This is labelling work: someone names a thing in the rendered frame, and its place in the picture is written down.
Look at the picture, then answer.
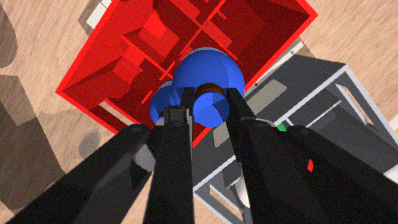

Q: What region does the white paper pick list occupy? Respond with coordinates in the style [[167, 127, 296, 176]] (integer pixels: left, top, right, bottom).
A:
[[86, 0, 112, 29]]

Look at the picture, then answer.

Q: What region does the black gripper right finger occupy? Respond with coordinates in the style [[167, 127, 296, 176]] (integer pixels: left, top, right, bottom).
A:
[[225, 87, 398, 224]]

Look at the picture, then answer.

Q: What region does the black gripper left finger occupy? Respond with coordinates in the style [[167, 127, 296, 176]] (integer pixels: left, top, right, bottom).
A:
[[5, 87, 195, 224]]

